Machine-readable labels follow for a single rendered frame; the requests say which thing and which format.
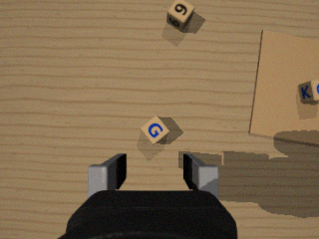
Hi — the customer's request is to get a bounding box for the tan square mat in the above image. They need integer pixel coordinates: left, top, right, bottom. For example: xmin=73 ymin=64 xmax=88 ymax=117
xmin=249 ymin=30 xmax=319 ymax=144

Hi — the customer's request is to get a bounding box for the wooden letter block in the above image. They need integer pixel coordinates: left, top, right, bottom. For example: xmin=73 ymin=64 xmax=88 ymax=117
xmin=141 ymin=116 xmax=169 ymax=144
xmin=298 ymin=80 xmax=319 ymax=104
xmin=166 ymin=0 xmax=194 ymax=32

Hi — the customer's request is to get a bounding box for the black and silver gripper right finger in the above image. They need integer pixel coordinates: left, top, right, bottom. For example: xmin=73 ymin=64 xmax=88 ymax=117
xmin=183 ymin=153 xmax=218 ymax=199

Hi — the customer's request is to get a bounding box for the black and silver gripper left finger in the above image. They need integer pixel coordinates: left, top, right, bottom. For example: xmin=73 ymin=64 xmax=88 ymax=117
xmin=88 ymin=153 xmax=127 ymax=199

